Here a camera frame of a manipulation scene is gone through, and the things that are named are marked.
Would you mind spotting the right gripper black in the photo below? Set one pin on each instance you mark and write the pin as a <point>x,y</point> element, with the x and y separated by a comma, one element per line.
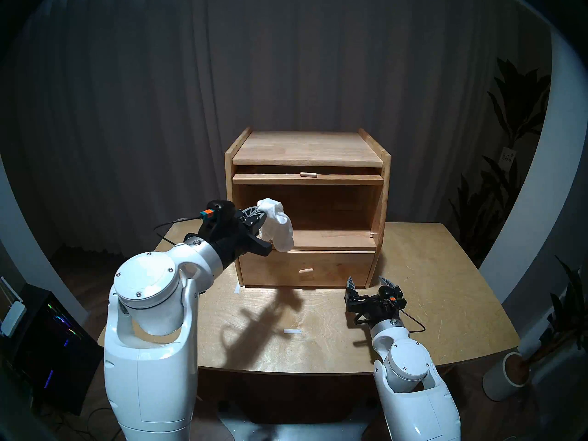
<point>372,309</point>

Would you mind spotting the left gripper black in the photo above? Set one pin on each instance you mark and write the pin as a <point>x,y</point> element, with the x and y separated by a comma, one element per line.
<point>229,242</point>

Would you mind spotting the white sock bundle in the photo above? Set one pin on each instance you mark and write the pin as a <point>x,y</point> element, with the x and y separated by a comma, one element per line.
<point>278,228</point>

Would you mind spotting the wooden door with ribbed glass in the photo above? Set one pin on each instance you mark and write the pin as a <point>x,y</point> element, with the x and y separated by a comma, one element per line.
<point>275,179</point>

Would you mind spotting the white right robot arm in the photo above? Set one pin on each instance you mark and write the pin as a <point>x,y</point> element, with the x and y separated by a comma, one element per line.
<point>413,389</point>

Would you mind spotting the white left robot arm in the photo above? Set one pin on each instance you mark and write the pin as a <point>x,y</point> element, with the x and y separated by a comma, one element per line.
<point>147,353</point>

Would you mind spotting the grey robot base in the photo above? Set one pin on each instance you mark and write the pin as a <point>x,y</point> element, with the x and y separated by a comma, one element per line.
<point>285,428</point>

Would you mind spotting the wooden cabinet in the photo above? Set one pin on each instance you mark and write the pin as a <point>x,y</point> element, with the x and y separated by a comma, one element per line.
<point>308,148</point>

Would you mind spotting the white round plant pot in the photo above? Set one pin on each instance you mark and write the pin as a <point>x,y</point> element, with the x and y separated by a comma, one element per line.
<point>498,380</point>

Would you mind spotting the grey pleated curtain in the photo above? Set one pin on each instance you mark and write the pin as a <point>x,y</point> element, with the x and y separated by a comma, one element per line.
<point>138,100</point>

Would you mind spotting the white plant label tag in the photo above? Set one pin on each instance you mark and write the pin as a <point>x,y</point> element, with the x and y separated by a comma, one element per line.
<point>507,156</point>

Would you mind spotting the leafy plant in white pot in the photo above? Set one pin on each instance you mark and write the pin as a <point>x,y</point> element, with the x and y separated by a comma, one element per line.
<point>567,316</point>

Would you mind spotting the tall dark leafy plant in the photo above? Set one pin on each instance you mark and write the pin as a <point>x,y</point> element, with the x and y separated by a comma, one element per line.
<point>519,100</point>

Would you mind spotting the black computer tower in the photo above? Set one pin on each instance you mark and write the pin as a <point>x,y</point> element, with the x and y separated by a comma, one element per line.
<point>50,353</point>

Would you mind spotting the white router box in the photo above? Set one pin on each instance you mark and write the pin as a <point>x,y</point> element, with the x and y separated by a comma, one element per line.
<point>13,318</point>

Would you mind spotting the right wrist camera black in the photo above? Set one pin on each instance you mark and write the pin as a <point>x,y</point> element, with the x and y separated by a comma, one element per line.
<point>394,297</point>

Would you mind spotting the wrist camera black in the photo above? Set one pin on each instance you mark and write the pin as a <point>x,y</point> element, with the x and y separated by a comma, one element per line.
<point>394,297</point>
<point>220,209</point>

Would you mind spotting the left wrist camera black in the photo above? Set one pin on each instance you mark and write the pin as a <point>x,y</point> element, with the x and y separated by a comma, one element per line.
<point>220,209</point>

